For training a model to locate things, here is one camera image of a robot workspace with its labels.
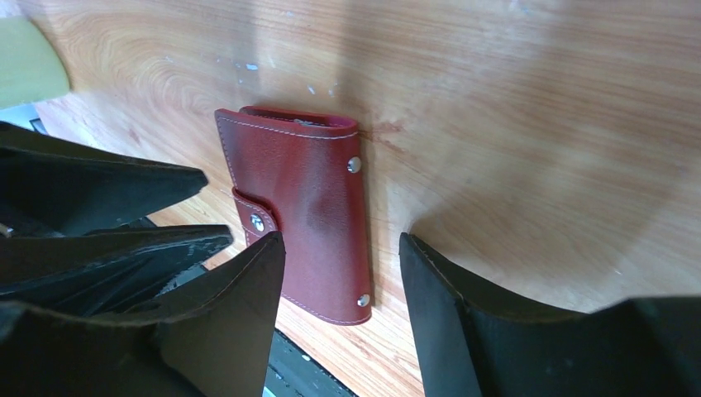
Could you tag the red leather card holder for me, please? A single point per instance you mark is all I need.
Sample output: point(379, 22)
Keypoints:
point(301, 174)

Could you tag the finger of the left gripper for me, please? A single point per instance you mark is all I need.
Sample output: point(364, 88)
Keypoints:
point(57, 188)
point(106, 271)

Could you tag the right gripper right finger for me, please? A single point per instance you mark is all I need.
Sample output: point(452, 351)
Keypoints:
point(476, 338)

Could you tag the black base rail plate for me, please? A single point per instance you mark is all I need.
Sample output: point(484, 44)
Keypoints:
point(292, 372)

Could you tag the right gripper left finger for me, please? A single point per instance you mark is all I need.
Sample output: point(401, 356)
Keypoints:
point(209, 337)

